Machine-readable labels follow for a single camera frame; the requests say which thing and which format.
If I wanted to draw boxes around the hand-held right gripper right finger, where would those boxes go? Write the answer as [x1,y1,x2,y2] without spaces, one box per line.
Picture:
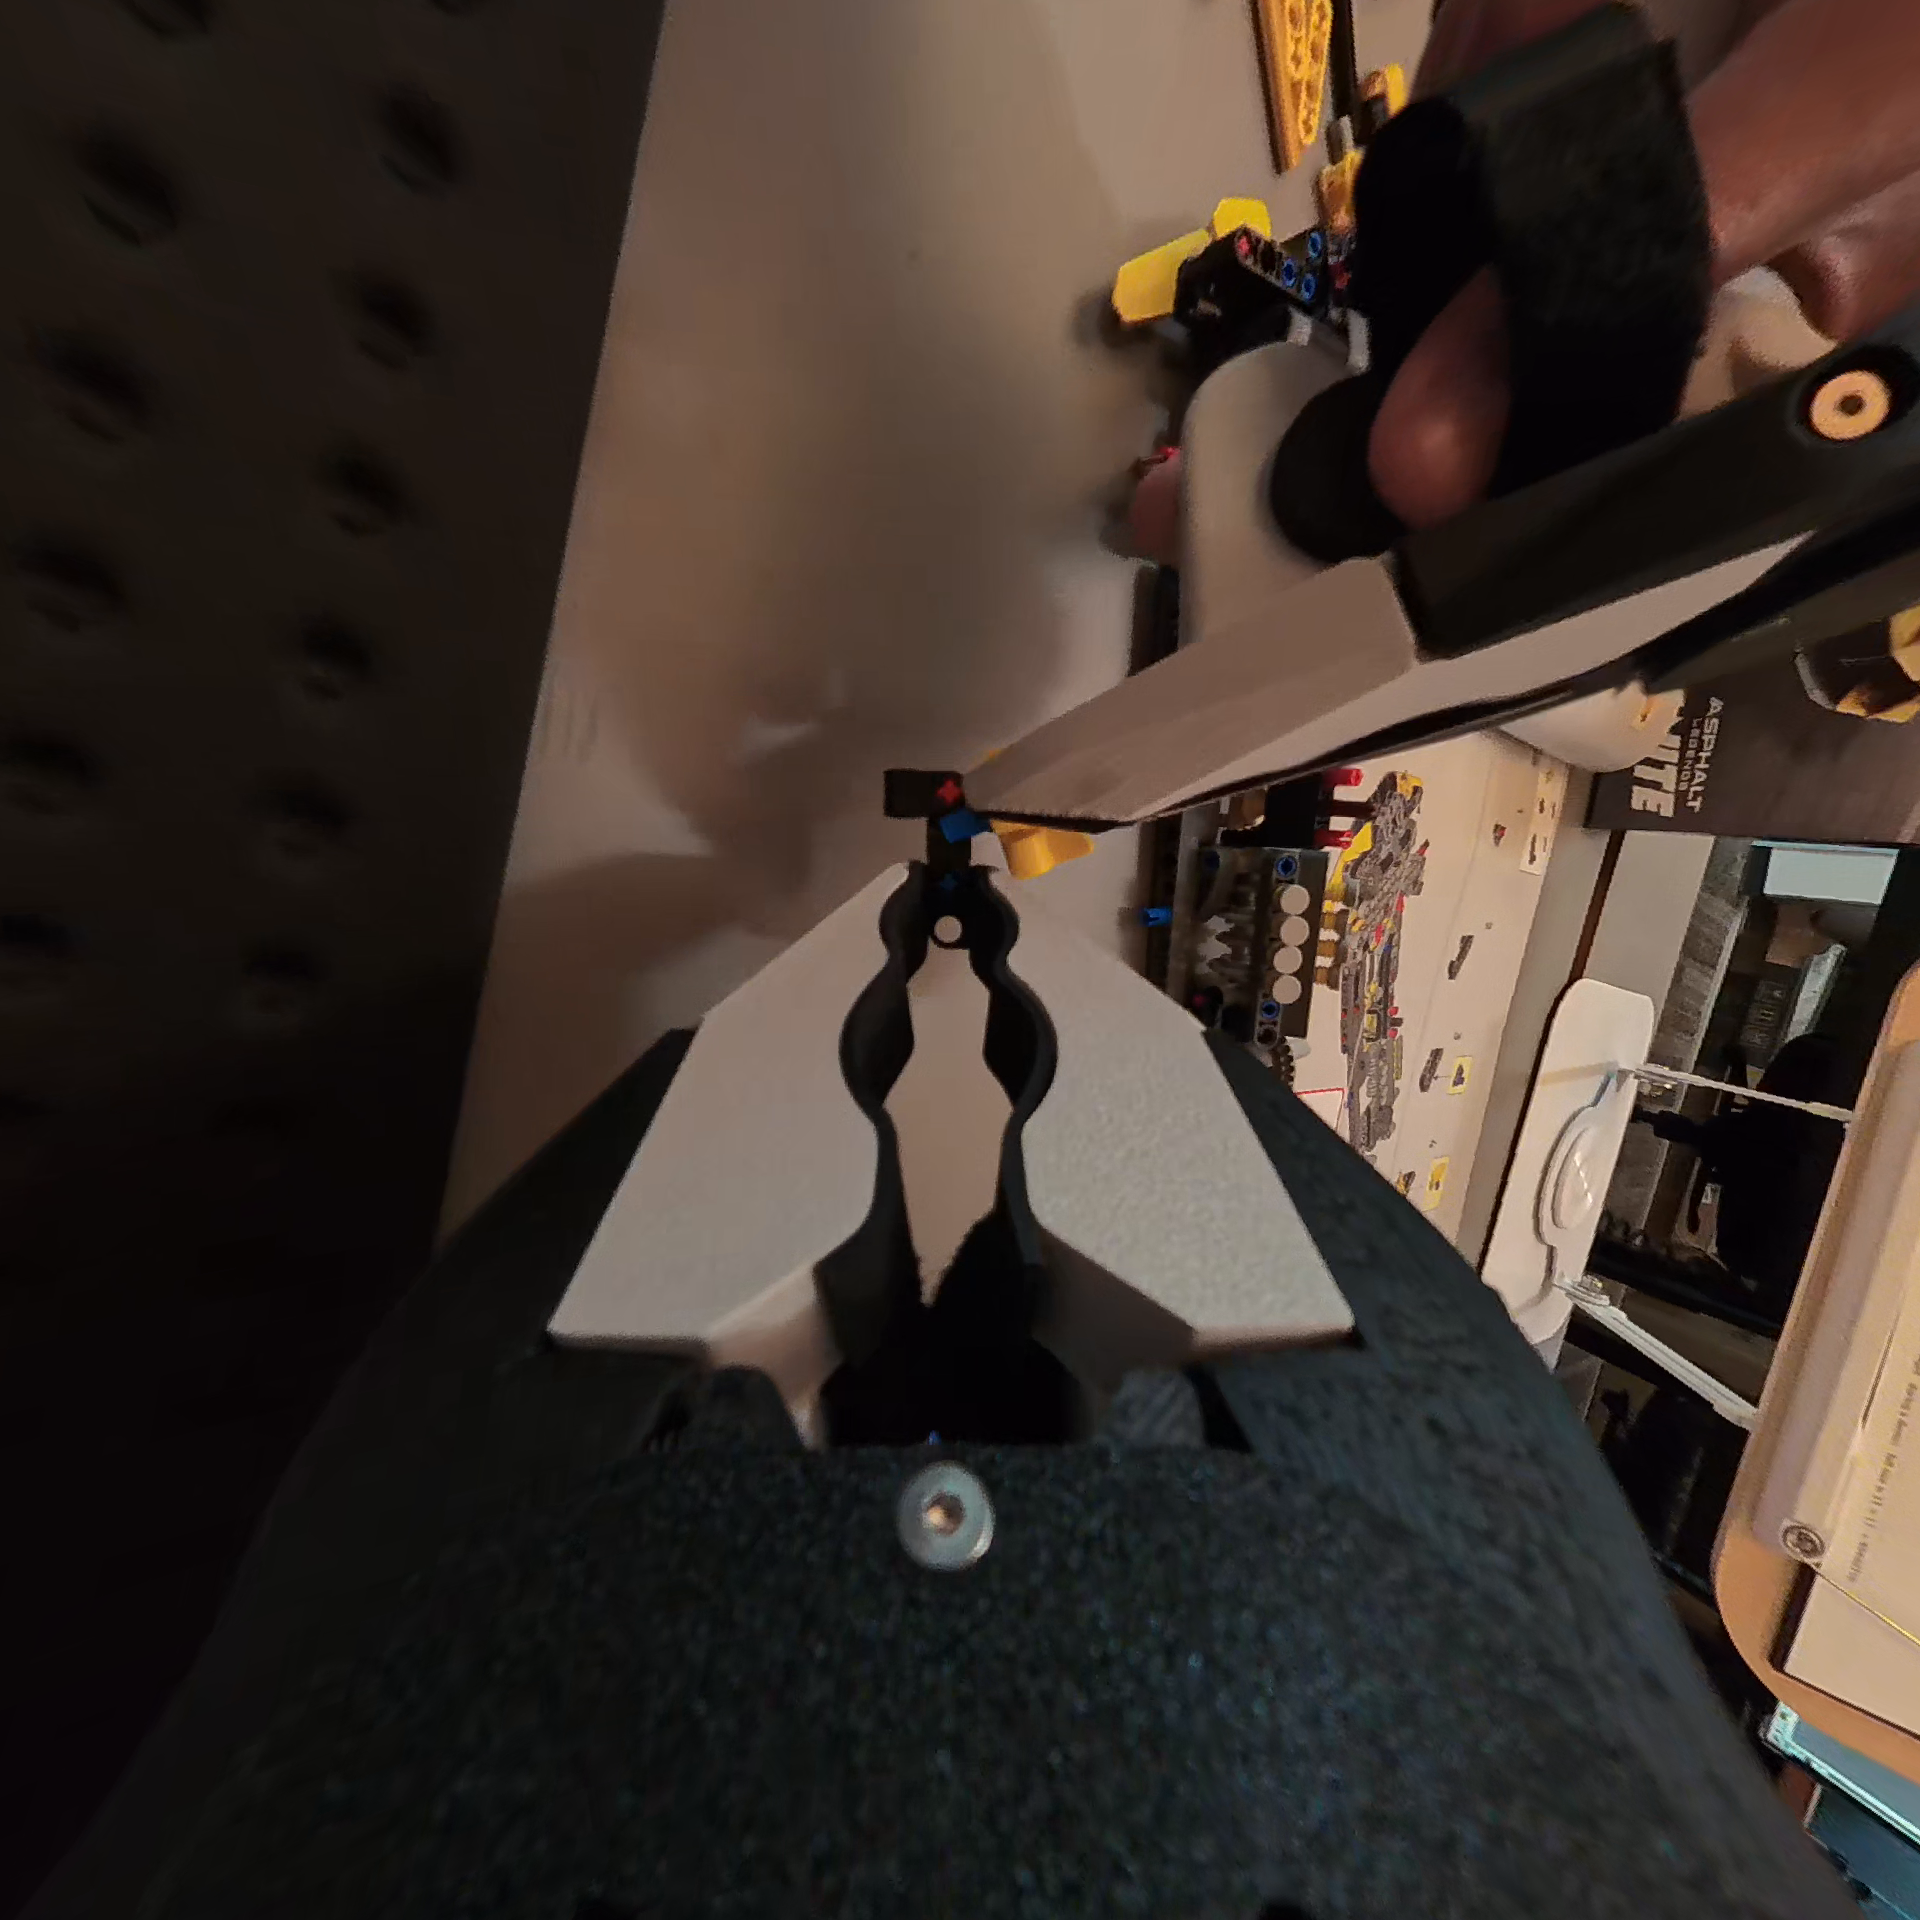
[966,871,1361,1420]

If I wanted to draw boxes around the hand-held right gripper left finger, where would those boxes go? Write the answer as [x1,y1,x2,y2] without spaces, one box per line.
[545,861,923,1442]

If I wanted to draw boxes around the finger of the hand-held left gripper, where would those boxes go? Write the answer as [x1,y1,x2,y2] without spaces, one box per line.
[971,545,1805,835]

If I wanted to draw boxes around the lego car chassis assembly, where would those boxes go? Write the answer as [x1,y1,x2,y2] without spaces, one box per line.
[1112,194,1431,1085]

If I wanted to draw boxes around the black lego connector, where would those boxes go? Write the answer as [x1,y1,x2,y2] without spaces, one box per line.
[883,769,1011,962]

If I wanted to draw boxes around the lego set box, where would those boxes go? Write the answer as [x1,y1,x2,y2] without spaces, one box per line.
[1581,600,1920,845]

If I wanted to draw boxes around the lego instruction booklet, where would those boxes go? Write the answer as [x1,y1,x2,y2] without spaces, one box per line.
[1184,682,1689,1217]

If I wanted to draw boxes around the yellow lego panel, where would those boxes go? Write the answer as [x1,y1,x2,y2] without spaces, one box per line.
[1112,224,1220,327]

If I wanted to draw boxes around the heap of yellow lego parts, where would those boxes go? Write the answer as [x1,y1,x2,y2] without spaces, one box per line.
[1253,0,1413,178]

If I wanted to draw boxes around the person's left hand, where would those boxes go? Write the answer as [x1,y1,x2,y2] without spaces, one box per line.
[1366,0,1920,530]

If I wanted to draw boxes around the black dimpled foam pad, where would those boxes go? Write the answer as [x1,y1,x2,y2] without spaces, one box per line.
[0,0,670,1920]

